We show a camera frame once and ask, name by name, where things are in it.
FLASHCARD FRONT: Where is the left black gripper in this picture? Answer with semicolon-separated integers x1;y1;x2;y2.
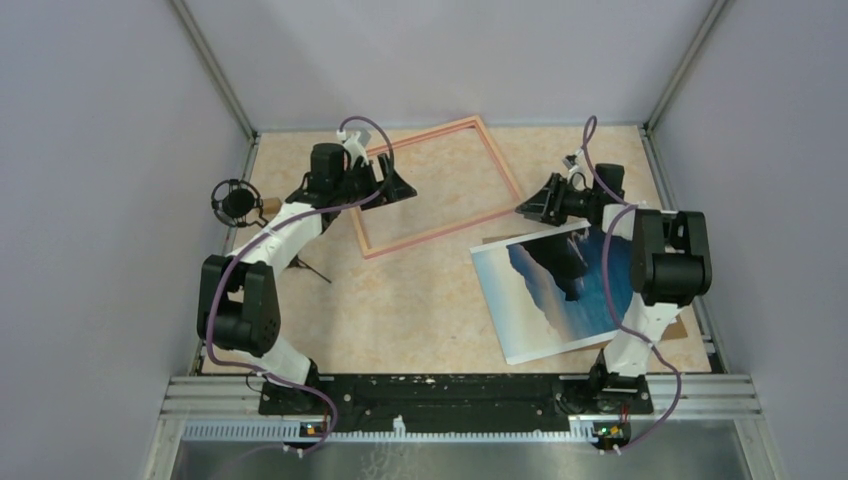
334;153;416;210

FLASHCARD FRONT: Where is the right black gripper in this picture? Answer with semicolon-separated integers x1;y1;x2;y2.
515;174;597;227

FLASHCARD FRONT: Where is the blue mountain landscape photo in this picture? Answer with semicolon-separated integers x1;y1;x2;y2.
470;221;633;365

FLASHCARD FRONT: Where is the pink wooden picture frame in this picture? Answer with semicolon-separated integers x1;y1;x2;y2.
351;115;524;259

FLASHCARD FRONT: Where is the brown cardboard backing board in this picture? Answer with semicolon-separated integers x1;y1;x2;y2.
482;235;688;341

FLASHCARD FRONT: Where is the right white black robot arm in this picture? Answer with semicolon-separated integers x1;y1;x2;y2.
515;163;712;412

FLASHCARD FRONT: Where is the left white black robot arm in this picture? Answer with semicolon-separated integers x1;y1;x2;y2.
197;140;417;414

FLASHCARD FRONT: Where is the small wooden block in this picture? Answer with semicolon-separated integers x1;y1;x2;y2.
262;197;282;217

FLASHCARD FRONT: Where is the black microphone on tripod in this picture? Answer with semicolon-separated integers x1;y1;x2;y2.
211;179;323;276

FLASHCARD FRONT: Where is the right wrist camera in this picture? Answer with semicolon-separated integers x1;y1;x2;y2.
562;151;584;179

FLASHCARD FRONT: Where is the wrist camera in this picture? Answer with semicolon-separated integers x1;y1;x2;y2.
562;151;584;179
336;129;371;162

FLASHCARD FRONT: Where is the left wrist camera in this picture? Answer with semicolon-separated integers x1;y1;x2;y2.
336;129;371;162

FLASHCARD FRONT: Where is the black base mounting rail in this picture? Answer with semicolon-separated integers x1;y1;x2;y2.
258;374;654;433

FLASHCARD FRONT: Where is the white cable duct strip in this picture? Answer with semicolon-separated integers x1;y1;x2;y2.
182;417;596;444

